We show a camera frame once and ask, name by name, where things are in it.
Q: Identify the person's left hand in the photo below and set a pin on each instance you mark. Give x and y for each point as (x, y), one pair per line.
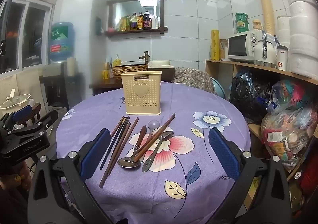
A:
(15, 176)

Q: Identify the black plastic bag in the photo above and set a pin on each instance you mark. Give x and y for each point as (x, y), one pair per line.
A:
(246, 94)

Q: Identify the ornate metal spoon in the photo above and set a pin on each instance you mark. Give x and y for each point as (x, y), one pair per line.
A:
(152, 158)

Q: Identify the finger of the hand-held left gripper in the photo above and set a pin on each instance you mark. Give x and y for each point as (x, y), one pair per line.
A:
(48, 117)
(22, 112)

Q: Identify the dark sauce bottle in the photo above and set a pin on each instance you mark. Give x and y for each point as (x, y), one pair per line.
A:
(147, 20)

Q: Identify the orange label bottle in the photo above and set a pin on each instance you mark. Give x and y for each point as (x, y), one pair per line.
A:
(140, 21)

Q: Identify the tall stack of white bowls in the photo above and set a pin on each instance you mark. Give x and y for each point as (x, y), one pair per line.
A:
(301, 27)

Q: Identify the purple floral tablecloth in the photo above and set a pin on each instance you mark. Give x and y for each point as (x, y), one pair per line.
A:
(178, 94)

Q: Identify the purple label bottle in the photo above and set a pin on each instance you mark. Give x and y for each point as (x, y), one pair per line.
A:
(134, 22)

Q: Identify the wooden framed mirror shelf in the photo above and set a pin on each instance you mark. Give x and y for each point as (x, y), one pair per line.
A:
(162, 15)

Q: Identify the blue plastic basin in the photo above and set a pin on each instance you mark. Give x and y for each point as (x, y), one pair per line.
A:
(219, 91)

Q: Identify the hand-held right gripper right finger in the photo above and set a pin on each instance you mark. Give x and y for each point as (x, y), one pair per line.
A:
(223, 154)

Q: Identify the dark wooden vanity table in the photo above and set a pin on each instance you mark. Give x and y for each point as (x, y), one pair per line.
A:
(104, 87)

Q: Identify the blue water jug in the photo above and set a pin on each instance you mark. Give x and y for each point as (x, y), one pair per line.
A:
(61, 42)

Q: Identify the woven sink basin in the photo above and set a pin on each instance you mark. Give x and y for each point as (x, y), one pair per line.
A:
(129, 68)

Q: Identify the white cup with red print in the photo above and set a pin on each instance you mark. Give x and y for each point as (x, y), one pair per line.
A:
(282, 58)

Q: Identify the beige perforated cutlery holder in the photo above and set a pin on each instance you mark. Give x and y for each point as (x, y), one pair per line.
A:
(141, 94)

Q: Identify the tall yellow packet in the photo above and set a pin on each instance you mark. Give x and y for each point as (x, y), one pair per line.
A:
(215, 45)

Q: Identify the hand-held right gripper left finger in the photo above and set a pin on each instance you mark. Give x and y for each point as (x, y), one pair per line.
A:
(97, 154)

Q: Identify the grey plastic spoon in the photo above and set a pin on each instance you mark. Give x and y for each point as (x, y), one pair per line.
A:
(154, 124)

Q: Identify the bronze faucet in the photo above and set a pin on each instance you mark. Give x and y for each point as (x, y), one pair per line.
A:
(146, 57)

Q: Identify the yellow mug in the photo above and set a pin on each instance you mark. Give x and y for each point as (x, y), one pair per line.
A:
(105, 75)

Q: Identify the water dispenser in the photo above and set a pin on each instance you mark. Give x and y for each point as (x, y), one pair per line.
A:
(57, 87)

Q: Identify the window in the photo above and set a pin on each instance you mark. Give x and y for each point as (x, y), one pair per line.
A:
(32, 37)

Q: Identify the pink bowl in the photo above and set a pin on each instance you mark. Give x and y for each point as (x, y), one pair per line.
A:
(111, 30)

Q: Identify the white bottle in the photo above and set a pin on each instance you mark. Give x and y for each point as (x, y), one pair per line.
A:
(155, 22)

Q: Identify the stack of yellow paper cups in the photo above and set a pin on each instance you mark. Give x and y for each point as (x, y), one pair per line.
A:
(267, 7)

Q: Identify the wooden shelf unit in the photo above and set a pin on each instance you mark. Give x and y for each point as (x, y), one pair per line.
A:
(248, 65)

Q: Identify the beige cylindrical container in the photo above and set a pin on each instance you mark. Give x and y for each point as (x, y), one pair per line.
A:
(71, 66)

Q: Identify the dark wooden stool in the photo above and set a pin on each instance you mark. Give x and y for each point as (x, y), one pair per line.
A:
(34, 112)

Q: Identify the clear bag of colourful cloth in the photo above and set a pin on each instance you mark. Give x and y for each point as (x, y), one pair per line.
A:
(290, 94)

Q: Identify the short stack of white tubs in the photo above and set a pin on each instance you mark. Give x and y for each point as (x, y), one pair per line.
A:
(283, 30)

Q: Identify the glass pot lid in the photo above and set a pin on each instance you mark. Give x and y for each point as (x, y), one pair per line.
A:
(13, 102)

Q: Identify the white microwave oven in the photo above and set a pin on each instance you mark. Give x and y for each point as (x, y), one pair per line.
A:
(238, 46)

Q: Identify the bunch of wooden chopsticks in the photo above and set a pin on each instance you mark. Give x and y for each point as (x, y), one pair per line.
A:
(161, 129)

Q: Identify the clear bag of packets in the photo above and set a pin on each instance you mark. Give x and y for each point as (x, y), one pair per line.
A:
(285, 137)

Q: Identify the yellow oil bottle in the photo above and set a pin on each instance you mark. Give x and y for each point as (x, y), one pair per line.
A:
(128, 23)

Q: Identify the beige brown rice cooker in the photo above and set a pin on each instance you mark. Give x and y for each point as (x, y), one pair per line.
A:
(162, 67)

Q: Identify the glass jar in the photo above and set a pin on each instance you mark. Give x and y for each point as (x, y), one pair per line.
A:
(223, 50)

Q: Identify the yellow green snack packet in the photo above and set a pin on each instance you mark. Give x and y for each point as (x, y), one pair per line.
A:
(121, 24)

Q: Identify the yellow soap bottle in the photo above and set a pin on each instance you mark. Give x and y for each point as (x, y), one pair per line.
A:
(117, 61)

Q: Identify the floral patterned cloth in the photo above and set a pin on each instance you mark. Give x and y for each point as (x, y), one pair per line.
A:
(191, 78)

